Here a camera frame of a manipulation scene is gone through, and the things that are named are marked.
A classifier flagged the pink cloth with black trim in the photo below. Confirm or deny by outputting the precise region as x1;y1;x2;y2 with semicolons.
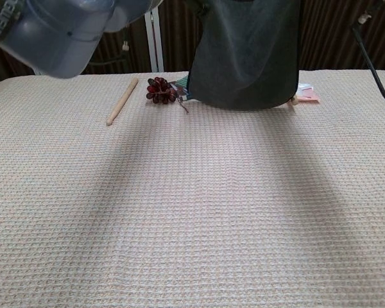
187;0;301;111

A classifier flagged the beige woven tablecloth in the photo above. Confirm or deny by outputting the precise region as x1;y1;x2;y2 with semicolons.
0;69;385;308

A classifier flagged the dark snack packet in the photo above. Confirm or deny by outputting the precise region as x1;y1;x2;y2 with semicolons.
169;81;194;102

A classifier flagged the dark red grape bunch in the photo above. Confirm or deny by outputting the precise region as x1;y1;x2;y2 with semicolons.
146;76;190;115

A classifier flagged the wooden stick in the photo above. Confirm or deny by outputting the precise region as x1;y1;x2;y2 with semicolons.
106;78;139;126

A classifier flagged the pink and white packet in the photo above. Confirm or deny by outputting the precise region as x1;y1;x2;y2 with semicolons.
295;82;322;105

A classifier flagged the dark pleated curtain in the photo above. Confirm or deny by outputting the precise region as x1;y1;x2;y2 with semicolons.
0;0;385;91

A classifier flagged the white metal frame post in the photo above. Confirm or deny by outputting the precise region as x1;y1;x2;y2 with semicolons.
144;6;165;73

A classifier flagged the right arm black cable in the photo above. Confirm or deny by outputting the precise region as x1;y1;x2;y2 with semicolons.
351;9;385;108

